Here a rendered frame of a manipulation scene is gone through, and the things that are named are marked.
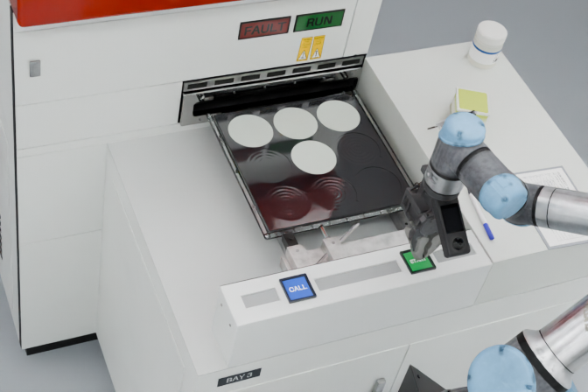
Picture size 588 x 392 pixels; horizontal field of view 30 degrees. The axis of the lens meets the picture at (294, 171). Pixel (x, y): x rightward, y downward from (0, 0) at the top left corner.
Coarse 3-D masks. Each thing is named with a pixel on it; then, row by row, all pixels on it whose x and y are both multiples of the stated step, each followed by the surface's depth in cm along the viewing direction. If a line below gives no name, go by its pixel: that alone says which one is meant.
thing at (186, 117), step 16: (256, 80) 248; (272, 80) 248; (288, 80) 250; (304, 80) 252; (320, 80) 254; (192, 96) 242; (208, 96) 243; (224, 96) 245; (288, 96) 256; (304, 96) 257; (320, 96) 258; (192, 112) 247; (208, 112) 248; (224, 112) 249
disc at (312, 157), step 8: (304, 144) 242; (312, 144) 243; (320, 144) 243; (296, 152) 240; (304, 152) 241; (312, 152) 241; (320, 152) 241; (328, 152) 242; (296, 160) 239; (304, 160) 239; (312, 160) 239; (320, 160) 240; (328, 160) 240; (304, 168) 237; (312, 168) 238; (320, 168) 238; (328, 168) 239
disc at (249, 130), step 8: (232, 120) 244; (240, 120) 244; (248, 120) 245; (256, 120) 245; (264, 120) 245; (232, 128) 242; (240, 128) 243; (248, 128) 243; (256, 128) 243; (264, 128) 244; (232, 136) 240; (240, 136) 241; (248, 136) 241; (256, 136) 242; (264, 136) 242; (272, 136) 242; (248, 144) 239; (256, 144) 240; (264, 144) 240
